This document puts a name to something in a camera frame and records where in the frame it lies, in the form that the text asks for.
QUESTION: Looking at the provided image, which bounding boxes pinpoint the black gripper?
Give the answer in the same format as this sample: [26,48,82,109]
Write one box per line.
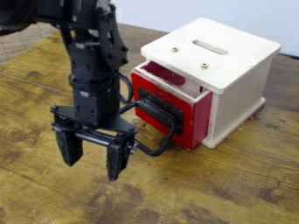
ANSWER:
[50,90,136,182]

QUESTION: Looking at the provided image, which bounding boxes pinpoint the black metal drawer handle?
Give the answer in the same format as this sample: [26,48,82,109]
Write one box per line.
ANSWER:
[117,99,180,158]

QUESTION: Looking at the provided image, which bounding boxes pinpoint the red drawer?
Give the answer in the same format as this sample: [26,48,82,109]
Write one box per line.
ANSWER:
[130,61,212,150]

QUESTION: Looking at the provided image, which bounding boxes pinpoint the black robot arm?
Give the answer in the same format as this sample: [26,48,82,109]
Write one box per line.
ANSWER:
[0,0,136,181]

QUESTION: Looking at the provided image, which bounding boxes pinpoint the white wooden box cabinet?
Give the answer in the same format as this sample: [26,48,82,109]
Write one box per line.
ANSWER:
[141,18,280,148]

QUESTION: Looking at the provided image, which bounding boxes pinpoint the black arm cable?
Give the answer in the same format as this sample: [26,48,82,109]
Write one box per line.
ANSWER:
[116,71,136,106]

